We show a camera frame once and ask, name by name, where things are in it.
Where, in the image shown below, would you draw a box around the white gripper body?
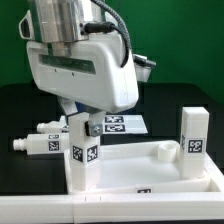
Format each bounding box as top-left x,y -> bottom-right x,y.
27,34 -> 139,113

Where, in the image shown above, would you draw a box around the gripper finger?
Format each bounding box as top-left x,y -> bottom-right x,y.
58,97 -> 78,116
85,111 -> 106,137

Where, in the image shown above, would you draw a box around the white square desk top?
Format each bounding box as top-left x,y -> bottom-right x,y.
64,141 -> 224,194

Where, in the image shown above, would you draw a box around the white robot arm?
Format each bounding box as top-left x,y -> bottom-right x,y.
27,0 -> 138,137

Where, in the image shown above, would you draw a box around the white fiducial marker sheet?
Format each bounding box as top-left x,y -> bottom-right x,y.
103,115 -> 147,134

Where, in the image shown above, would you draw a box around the white L-shaped fence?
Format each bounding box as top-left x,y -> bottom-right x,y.
0,145 -> 224,224

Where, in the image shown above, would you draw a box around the black cables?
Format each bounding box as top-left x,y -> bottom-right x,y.
81,0 -> 133,68

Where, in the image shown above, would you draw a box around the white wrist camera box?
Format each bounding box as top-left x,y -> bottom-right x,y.
133,54 -> 156,82

